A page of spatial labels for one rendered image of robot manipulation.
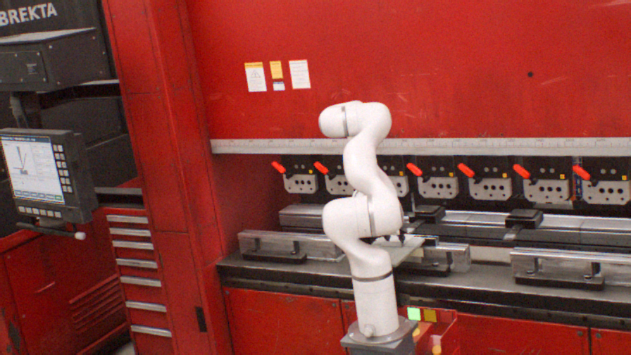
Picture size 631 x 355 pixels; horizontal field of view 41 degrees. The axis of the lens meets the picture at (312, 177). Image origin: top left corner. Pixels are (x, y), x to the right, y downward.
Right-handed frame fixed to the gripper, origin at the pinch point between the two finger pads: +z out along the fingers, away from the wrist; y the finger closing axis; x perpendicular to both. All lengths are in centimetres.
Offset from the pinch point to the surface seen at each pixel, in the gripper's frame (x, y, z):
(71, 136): 7, 100, -78
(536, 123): -31, -56, -30
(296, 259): 8.4, 46.5, 9.6
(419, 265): 6.3, -8.0, 10.3
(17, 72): -11, 123, -96
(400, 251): 7.0, -5.4, -2.8
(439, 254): 1.1, -15.3, 9.8
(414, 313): 28.2, -14.3, 3.4
